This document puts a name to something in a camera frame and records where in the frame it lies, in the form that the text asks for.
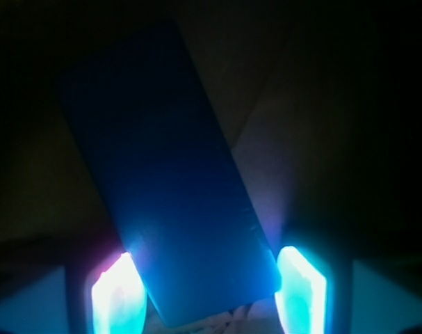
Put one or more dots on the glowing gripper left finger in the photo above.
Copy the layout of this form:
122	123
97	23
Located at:
119	299

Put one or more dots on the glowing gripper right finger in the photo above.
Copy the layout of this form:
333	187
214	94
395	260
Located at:
302	297

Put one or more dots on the blue wooden block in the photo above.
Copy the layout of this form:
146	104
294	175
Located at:
154	148

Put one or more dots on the brown paper bag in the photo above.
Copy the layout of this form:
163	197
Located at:
320	102

